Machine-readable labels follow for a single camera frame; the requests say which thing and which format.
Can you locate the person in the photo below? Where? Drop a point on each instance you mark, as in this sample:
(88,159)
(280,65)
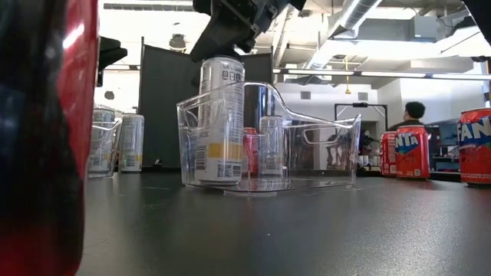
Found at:
(414,111)
(366,140)

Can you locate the black ceiling-mounted device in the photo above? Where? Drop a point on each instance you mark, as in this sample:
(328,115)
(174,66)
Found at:
(177,42)

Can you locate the grey wall vent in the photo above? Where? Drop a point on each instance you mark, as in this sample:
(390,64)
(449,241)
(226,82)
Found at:
(305,95)
(362,96)

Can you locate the silver ventilation duct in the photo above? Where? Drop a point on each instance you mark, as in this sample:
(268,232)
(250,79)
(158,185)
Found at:
(353,17)

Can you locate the dark storage shelf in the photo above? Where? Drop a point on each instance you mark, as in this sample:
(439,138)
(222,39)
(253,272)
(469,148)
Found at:
(445,153)

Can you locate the long ceiling light bar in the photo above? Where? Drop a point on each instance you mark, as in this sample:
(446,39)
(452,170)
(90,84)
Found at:
(383,74)

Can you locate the clear plastic storage bin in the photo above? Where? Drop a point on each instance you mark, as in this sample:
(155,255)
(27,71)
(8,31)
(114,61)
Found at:
(307,180)
(118,161)

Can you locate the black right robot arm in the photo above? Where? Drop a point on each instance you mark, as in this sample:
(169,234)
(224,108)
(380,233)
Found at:
(481,15)

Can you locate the small black dome device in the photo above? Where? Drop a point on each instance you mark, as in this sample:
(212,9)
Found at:
(109,95)

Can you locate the black tubular frame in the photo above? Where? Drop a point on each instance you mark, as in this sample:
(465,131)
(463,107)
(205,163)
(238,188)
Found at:
(360,104)

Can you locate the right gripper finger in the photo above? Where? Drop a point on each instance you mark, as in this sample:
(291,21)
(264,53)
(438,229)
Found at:
(222,36)

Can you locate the black table clamp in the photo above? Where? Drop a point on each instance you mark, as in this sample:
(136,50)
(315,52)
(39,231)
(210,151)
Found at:
(157,162)

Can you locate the red Fanta soda can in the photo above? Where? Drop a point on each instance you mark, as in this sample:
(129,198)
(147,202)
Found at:
(386,157)
(412,153)
(251,153)
(475,153)
(46,153)

